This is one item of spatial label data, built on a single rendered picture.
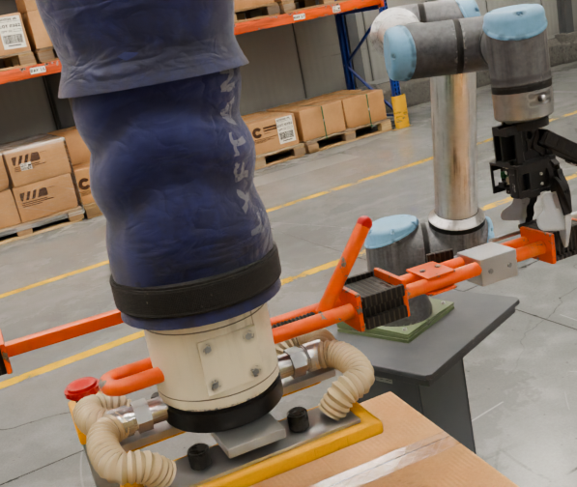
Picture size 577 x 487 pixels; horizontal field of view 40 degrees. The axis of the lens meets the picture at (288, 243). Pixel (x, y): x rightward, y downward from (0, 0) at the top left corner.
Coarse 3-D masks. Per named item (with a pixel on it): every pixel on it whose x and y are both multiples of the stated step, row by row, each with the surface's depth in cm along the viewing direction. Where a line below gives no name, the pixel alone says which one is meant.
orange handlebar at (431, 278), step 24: (528, 240) 129; (432, 264) 123; (456, 264) 124; (408, 288) 116; (432, 288) 118; (120, 312) 128; (288, 312) 114; (336, 312) 112; (24, 336) 124; (48, 336) 124; (72, 336) 126; (288, 336) 109; (144, 360) 106; (120, 384) 101; (144, 384) 102
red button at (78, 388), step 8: (72, 384) 154; (80, 384) 153; (88, 384) 152; (96, 384) 153; (64, 392) 152; (72, 392) 151; (80, 392) 150; (88, 392) 150; (96, 392) 153; (72, 400) 151
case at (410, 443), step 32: (384, 416) 137; (416, 416) 135; (352, 448) 129; (384, 448) 128; (416, 448) 126; (448, 448) 124; (288, 480) 124; (320, 480) 123; (352, 480) 121; (384, 480) 119; (416, 480) 118; (448, 480) 116; (480, 480) 115
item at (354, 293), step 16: (368, 272) 121; (384, 272) 118; (352, 288) 118; (368, 288) 116; (384, 288) 115; (400, 288) 113; (352, 304) 113; (368, 304) 111; (384, 304) 113; (400, 304) 115; (352, 320) 115; (368, 320) 112; (384, 320) 113
